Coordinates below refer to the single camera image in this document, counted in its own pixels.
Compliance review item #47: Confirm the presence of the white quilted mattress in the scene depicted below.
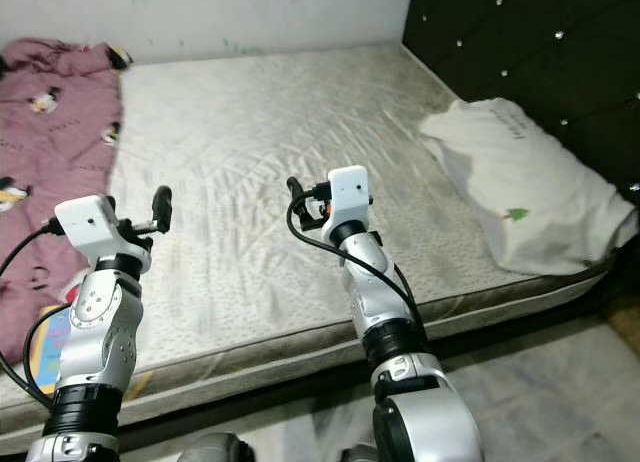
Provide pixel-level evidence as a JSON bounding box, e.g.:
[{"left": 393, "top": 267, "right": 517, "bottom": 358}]
[{"left": 0, "top": 44, "right": 621, "bottom": 448}]

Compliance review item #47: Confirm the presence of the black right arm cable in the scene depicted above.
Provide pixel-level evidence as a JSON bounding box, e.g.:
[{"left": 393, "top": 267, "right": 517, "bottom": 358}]
[{"left": 286, "top": 202, "right": 429, "bottom": 333}]

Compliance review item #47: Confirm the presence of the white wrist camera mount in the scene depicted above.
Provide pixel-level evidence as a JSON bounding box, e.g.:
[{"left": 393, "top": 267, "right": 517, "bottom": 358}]
[
  {"left": 53, "top": 195, "right": 146, "bottom": 273},
  {"left": 325, "top": 166, "right": 371, "bottom": 228}
]

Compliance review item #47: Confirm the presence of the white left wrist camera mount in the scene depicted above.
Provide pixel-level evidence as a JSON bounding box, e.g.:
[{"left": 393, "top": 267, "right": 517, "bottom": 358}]
[{"left": 53, "top": 195, "right": 146, "bottom": 273}]

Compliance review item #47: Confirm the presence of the short black left arm cable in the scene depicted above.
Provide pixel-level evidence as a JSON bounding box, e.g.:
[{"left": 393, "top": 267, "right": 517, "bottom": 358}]
[{"left": 22, "top": 302, "right": 76, "bottom": 398}]

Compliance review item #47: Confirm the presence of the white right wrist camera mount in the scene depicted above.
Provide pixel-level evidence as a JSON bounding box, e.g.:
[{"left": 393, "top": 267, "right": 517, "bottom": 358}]
[{"left": 325, "top": 166, "right": 371, "bottom": 228}]

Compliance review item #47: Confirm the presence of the purple cartoon print blanket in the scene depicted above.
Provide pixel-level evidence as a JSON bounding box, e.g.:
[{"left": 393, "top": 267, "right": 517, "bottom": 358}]
[{"left": 0, "top": 37, "right": 126, "bottom": 363}]

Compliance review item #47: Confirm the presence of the white pillow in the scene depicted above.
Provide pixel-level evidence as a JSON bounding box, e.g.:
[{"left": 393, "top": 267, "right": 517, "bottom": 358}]
[{"left": 420, "top": 97, "right": 639, "bottom": 276}]

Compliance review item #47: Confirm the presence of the grey right robot leg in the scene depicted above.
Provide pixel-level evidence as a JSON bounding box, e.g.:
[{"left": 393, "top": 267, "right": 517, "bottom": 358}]
[{"left": 340, "top": 444, "right": 381, "bottom": 462}]

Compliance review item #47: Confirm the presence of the black tufted headboard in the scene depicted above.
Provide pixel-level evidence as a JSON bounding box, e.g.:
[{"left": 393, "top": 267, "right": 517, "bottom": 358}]
[{"left": 402, "top": 0, "right": 640, "bottom": 198}]

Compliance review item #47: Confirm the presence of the grey robot leg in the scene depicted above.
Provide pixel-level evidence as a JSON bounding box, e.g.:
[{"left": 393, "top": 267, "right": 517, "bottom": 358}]
[
  {"left": 340, "top": 444, "right": 381, "bottom": 462},
  {"left": 180, "top": 432, "right": 246, "bottom": 462}
]

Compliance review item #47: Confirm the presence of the grey left robot leg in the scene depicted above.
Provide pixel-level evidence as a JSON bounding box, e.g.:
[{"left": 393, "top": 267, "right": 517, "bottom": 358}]
[{"left": 180, "top": 432, "right": 246, "bottom": 462}]

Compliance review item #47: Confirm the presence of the colourful children's book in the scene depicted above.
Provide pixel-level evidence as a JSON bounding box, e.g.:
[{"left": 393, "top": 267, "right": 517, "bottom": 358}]
[{"left": 25, "top": 304, "right": 73, "bottom": 398}]

